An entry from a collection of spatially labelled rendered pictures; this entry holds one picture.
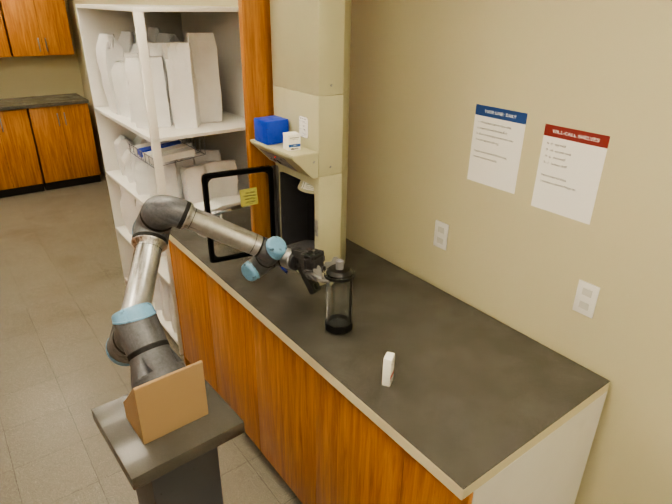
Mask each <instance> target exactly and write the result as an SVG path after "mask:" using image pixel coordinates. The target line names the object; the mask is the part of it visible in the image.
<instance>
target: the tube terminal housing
mask: <svg viewBox="0 0 672 504"><path fill-rule="evenodd" d="M349 90H350V87H348V89H347V90H346V91H345V92H344V93H343V94H337V95H328V96H315V95H311V94H307V93H302V92H298V91H294V90H290V89H286V88H282V87H277V86H273V107H274V115H276V116H279V117H282V118H286V119H288V124H289V132H293V131H295V132H297V133H299V115H300V116H304V117H307V118H308V139H306V138H303V137H301V146H302V147H305V148H308V149H311V150H313V151H316V152H318V178H316V179H312V178H310V177H308V176H305V175H303V174H301V173H299V172H296V171H294V170H292V169H289V168H287V167H285V166H283V165H280V164H278V163H276V162H275V165H277V166H278V168H279V198H280V172H282V171H283V172H285V173H287V174H289V175H291V176H293V177H296V178H298V179H300V180H302V181H304V182H307V183H309V184H311V185H312V186H313V187H314V200H315V219H316V220H318V237H317V236H315V248H316V249H319V250H323V251H324V256H325V261H324V264H325V262H331V261H332V259H333V257H338V258H339V259H342V260H344V263H345V258H346V217H347V175H348V132H349Z"/></svg>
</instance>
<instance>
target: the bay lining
mask: <svg viewBox="0 0 672 504"><path fill-rule="evenodd" d="M299 183H300V179H298V178H296V177H293V176H291V175H289V174H287V173H285V172H283V171H282V172H280V205H281V235H282V239H283V240H284V241H285V243H286V245H290V244H293V243H297V242H301V241H304V240H315V200H314V194H309V193H305V192H302V191H300V190H299V189H298V185H299Z"/></svg>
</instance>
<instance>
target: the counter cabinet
mask: <svg viewBox="0 0 672 504"><path fill-rule="evenodd" d="M169 248H170V256H171V263H172V271H173V278H174V286H175V293H176V301H177V308H178V316H179V323H180V331H181V338H182V346H183V353H184V361H185V365H186V366H188V365H190V364H193V363H195V362H197V361H200V360H202V362H203V371H204V379H205V380H206V381H207V382H208V383H209V384H210V385H211V386H212V387H213V389H214V390H215V391H216V392H217V393H218V394H219V395H220V396H221V397H222V398H223V399H224V401H225V402H226V403H227V404H228V405H229V406H230V407H231V408H232V409H233V410H234V411H235V413H236V414H237V415H238V416H239V417H240V418H241V419H242V420H243V421H244V428H245V432H246V434H247V435H248V436H249V437H250V439H251V440H252V441H253V442H254V444H255V445H256V446H257V447H258V449H259V450H260V451H261V452H262V454H263V455H264V456H265V457H266V459H267V460H268V461H269V462H270V463H271V465H272V466H273V467H274V468H275V470H276V471H277V472H278V473H279V475H280V476H281V477H282V478H283V480H284V481H285V482H286V483H287V485H288V486H289V487H290V488H291V490H292V491H293V492H294V493H295V495H296V496H297V497H298V498H299V500H300V501H301V502H302V503H303V504H575V500H576V497H577V493H578V490H579V487H580V483H581V480H582V476H583V473H584V470H585V466H586V463H587V460H588V456H589V453H590V449H591V446H592V443H593V439H594V436H595V432H596V429H597V426H598V422H599V419H600V416H601V412H602V409H603V405H604V402H605V399H606V395H607V392H608V391H607V392H605V393H604V394H603V395H601V396H600V397H599V398H597V399H596V400H595V401H593V402H592V403H591V404H589V405H588V406H587V407H585V408H584V409H583V410H581V411H580V412H579V413H577V414H576V415H575V416H573V417H572V418H571V419H569V420H568V421H567V422H565V423H564V424H563V425H562V426H560V427H559V428H558V429H556V430H555V431H554V432H552V433H551V434H550V435H548V436H547V437H546V438H544V439H543V440H542V441H540V442H539V443H538V444H536V445H535V446H534V447H532V448H531V449H530V450H528V451H527V452H526V453H524V454H523V455H522V456H520V457H519V458H518V459H516V460H515V461H514V462H512V463H511V464H510V465H508V466H507V467H506V468H504V469H503V470H502V471H500V472H499V473H498V474H496V475H495V476H494V477H492V478H491V479H490V480H488V481H487V482H486V483H484V484H483V485H482V486H480V487H479V488H478V489H476V490H475V491H474V492H472V493H471V494H470V495H468V496H467V497H466V498H465V499H463V500H460V499H459V498H458V497H457V496H456V495H455V494H454V493H452V492H451V491H450V490H449V489H448V488H447V487H446V486H445V485H443V484H442V483H441V482H440V481H439V480H438V479H437V478H436V477H434V476H433V475H432V474H431V473H430V472H429V471H428V470H427V469H426V468H424V467H423V466H422V465H421V464H420V463H419V462H418V461H417V460H415V459H414V458H413V457H412V456H411V455H410V454H409V453H408V452H406V451H405V450H404V449H403V448H402V447H401V446H400V445H399V444H398V443H396V442H395V441H394V440H393V439H392V438H391V437H390V436H389V435H387V434H386V433H385V432H384V431H383V430H382V429H381V428H380V427H378V426H377V425H376V424H375V423H374V422H373V421H372V420H371V419H370V418H368V417H367V416H366V415H365V414H364V413H363V412H362V411H361V410H359V409H358V408H357V407H356V406H355V405H354V404H353V403H352V402H350V401H349V400H348V399H347V398H346V397H345V396H344V395H343V394H342V393H340V392H339V391H338V390H337V389H336V388H335V387H334V386H333V385H331V384H330V383H329V382H328V381H327V380H326V379H325V378H324V377H322V376H321V375H320V374H319V373H318V372H317V371H316V370H315V369H313V368H312V367H311V366H310V365H309V364H308V363H307V362H306V361H305V360H303V359H302V358H301V357H300V356H299V355H298V354H297V353H296V352H294V351H293V350H292V349H291V348H290V347H289V346H288V345H287V344H285V343H284V342H283V341H282V340H281V339H280V338H279V337H278V336H277V335H275V334H274V333H273V332H272V331H271V330H270V329H269V328H268V327H266V326H265V325H264V324H263V323H262V322H261V321H260V320H259V319H257V318H256V317H255V316H254V315H253V314H252V313H251V312H250V311H249V310H247V309H246V308H245V307H244V306H243V305H242V304H241V303H240V302H238V301H237V300H236V299H235V298H234V297H233V296H232V295H231V294H229V293H228V292H227V291H226V290H225V289H224V288H223V287H222V286H221V285H219V284H218V283H217V282H216V281H215V280H214V279H213V278H212V277H210V276H209V275H208V274H207V273H206V272H205V271H204V270H203V269H201V268H200V267H199V266H198V265H197V264H196V263H195V262H194V261H193V260H191V259H190V258H189V257H188V256H187V255H186V254H185V253H184V252H182V251H181V250H180V249H179V248H178V247H177V246H176V245H175V244H173V243H172V242H171V241H170V240H169Z"/></svg>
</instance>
